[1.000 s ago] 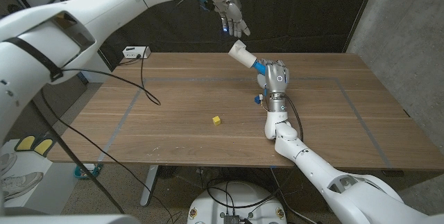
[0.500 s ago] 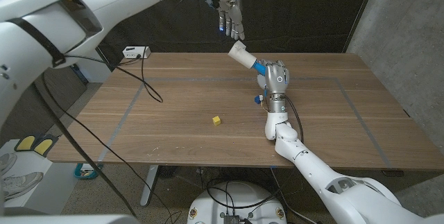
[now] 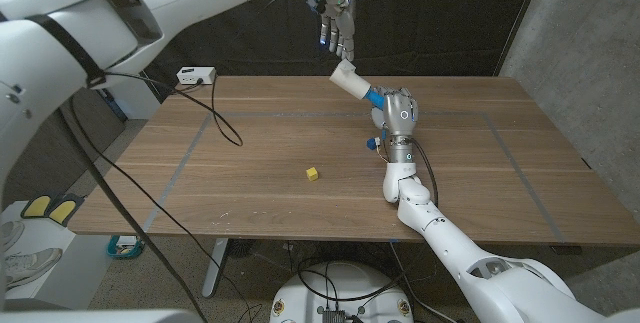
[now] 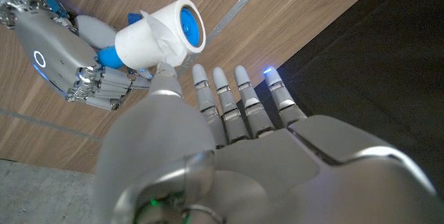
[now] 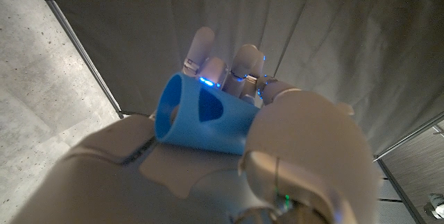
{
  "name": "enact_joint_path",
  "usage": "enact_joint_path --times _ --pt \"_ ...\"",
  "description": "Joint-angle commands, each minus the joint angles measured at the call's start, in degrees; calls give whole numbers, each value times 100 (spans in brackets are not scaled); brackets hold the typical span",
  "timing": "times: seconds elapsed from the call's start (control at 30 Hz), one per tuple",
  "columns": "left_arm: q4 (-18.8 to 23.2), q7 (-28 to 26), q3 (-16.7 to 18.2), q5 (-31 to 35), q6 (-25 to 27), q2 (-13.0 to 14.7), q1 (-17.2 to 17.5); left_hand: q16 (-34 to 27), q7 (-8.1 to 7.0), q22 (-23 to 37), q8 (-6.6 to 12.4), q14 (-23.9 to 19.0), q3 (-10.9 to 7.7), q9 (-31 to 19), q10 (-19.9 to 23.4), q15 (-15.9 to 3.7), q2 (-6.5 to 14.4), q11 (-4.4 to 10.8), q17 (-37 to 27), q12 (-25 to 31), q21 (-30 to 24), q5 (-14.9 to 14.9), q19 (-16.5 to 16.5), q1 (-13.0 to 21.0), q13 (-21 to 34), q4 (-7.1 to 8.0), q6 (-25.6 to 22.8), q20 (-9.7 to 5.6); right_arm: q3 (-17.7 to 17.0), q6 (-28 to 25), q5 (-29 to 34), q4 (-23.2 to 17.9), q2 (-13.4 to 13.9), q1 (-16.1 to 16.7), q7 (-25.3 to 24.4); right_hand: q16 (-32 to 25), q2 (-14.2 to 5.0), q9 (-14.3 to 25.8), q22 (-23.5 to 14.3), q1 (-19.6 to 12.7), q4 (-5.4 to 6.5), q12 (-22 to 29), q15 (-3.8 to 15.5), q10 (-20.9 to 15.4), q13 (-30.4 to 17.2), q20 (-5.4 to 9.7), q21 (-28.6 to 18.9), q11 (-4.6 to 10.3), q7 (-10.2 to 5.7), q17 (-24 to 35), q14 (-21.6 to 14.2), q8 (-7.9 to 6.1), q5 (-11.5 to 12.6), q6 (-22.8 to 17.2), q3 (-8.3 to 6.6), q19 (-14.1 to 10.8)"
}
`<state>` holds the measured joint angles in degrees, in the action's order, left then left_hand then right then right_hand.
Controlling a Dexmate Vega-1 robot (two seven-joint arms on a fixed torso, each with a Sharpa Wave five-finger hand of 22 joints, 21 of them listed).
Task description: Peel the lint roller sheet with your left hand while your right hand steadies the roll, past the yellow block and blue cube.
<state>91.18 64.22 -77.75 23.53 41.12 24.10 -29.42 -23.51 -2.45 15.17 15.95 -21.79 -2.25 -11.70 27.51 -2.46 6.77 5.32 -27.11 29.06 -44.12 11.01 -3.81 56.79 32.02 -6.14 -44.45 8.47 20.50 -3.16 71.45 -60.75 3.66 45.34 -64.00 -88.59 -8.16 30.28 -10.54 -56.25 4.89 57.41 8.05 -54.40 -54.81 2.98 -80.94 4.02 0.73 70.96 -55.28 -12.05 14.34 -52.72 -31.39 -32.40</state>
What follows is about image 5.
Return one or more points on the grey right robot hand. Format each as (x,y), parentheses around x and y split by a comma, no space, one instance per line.
(305,140)

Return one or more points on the black backdrop stand pole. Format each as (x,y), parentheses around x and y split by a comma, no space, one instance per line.
(79,49)
(409,136)

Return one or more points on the black backdrop curtain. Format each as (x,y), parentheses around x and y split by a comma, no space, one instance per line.
(329,36)

